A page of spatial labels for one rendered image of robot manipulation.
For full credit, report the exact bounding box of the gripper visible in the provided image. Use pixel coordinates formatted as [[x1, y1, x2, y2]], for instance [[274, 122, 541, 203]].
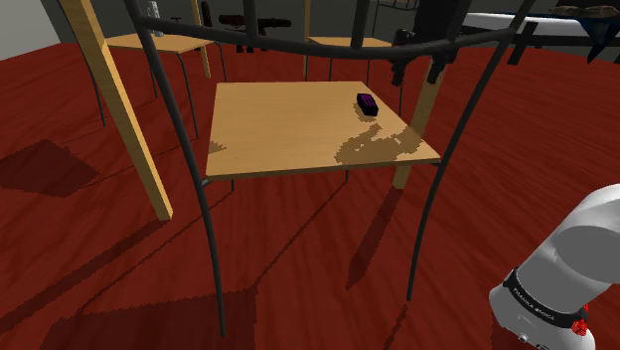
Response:
[[389, 0, 457, 87]]

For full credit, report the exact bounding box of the black remote with purple buttons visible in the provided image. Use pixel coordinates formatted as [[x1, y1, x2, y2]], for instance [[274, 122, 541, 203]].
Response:
[[356, 92, 380, 117]]

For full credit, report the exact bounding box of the white topped dark furniture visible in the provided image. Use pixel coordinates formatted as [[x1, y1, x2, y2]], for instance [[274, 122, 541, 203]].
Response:
[[459, 0, 620, 67]]

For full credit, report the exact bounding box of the table with wooden legs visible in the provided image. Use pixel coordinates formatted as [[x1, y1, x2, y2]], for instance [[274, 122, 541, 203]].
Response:
[[58, 0, 443, 222]]

